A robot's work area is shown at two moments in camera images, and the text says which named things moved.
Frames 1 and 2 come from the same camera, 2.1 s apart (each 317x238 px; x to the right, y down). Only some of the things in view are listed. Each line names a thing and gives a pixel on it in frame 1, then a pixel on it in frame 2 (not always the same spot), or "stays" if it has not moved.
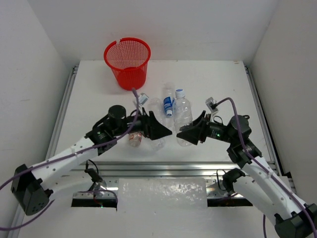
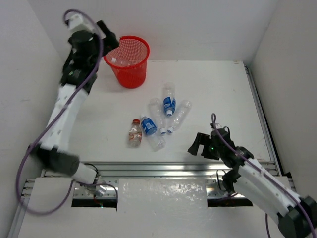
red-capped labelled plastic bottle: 134,139 stays
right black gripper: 199,133 to 201,138
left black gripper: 148,125 to 105,36
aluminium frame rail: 153,169 stays
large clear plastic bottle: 182,114 to 115,60
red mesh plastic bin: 129,59 stays
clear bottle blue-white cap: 155,105 stays
